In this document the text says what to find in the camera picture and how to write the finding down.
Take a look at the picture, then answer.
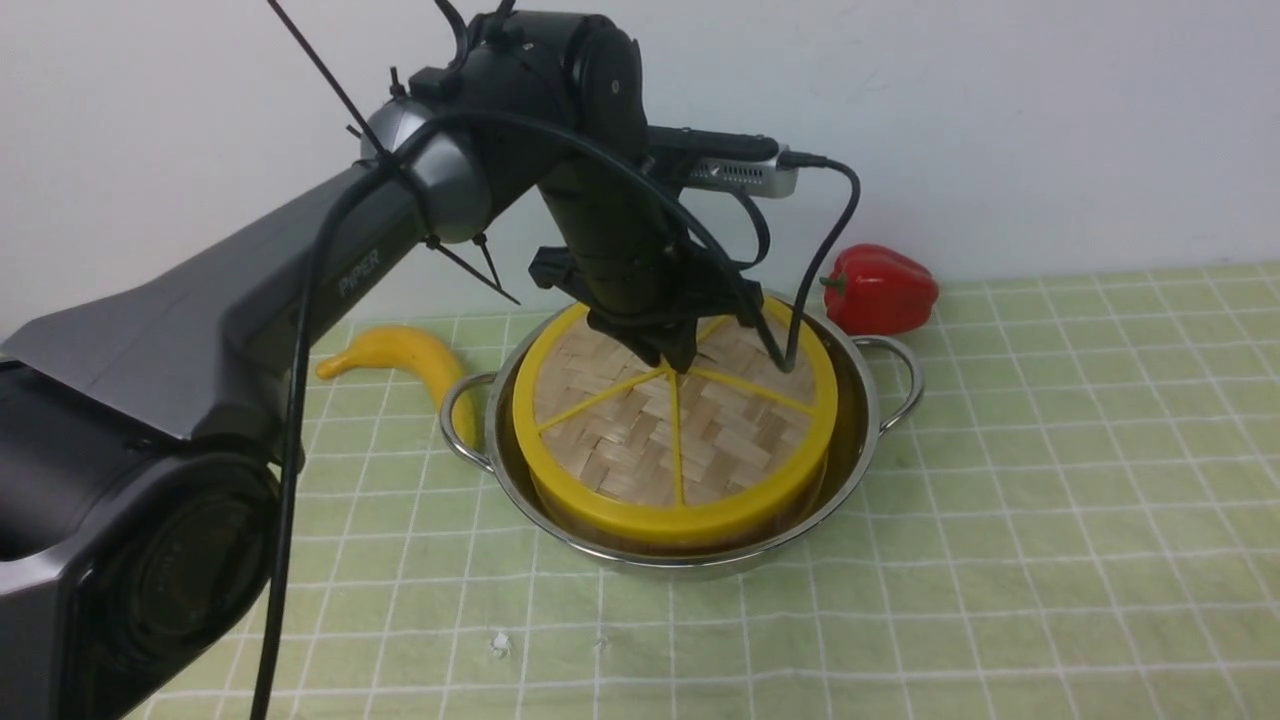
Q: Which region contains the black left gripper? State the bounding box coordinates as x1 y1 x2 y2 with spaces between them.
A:
529 170 763 375

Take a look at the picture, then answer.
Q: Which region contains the yellow-rimmed woven bamboo lid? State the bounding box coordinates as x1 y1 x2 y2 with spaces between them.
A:
509 304 838 479

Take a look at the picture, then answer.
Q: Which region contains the yellow-rimmed bamboo steamer basket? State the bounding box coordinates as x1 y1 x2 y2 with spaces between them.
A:
530 450 829 553

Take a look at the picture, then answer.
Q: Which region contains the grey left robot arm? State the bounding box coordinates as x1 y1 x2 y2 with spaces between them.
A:
1 1 780 719

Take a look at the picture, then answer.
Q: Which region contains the red bell pepper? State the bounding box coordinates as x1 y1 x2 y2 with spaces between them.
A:
819 243 940 336

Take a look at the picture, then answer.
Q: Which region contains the yellow banana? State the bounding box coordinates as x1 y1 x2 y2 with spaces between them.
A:
315 324 481 445

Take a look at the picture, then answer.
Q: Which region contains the green checkered tablecloth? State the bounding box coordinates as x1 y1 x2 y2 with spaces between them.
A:
271 263 1279 719

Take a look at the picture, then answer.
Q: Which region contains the stainless steel two-handled pot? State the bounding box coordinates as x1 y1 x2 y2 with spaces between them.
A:
442 307 925 580

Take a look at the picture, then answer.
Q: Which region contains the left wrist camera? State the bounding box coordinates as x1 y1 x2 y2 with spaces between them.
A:
648 126 799 199

